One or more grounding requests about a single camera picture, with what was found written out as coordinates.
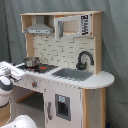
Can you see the silver toy pot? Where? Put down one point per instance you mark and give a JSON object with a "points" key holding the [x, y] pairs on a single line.
{"points": [[32, 61]]}

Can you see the black toy faucet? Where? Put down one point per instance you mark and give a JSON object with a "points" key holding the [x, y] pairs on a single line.
{"points": [[82, 61]]}

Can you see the white microwave door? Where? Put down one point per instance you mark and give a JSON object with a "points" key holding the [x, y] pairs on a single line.
{"points": [[72, 26]]}

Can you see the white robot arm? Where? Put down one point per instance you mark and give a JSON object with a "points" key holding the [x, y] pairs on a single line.
{"points": [[6, 88]]}

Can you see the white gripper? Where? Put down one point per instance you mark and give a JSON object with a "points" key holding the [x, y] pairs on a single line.
{"points": [[7, 70]]}

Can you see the grey toy sink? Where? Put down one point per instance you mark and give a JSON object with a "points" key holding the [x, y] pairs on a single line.
{"points": [[72, 74]]}

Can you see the red right stove knob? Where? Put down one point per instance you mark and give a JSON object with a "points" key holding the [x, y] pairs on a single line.
{"points": [[34, 84]]}

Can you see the grey range hood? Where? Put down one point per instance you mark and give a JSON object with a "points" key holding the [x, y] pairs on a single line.
{"points": [[40, 27]]}

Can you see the wooden toy kitchen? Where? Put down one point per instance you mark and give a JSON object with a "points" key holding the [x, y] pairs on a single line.
{"points": [[64, 54]]}

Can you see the white fridge door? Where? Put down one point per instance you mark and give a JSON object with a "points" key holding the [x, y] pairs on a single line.
{"points": [[63, 106]]}

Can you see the black toy stovetop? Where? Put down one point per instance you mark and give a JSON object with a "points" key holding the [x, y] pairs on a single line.
{"points": [[36, 68]]}

